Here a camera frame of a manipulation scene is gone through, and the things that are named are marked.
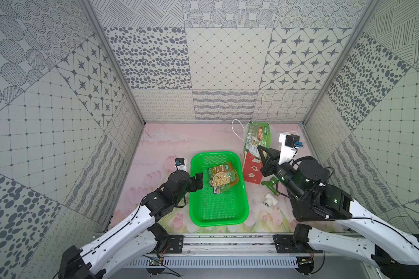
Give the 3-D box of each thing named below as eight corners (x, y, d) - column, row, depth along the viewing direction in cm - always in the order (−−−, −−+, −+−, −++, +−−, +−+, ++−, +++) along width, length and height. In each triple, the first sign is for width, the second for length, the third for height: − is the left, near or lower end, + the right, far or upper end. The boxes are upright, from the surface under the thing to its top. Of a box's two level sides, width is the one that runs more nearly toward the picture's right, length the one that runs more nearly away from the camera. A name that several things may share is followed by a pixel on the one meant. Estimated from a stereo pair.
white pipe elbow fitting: (264, 206, 86) (265, 204, 84) (262, 194, 90) (263, 192, 88) (277, 206, 86) (278, 204, 84) (274, 194, 90) (275, 192, 88)
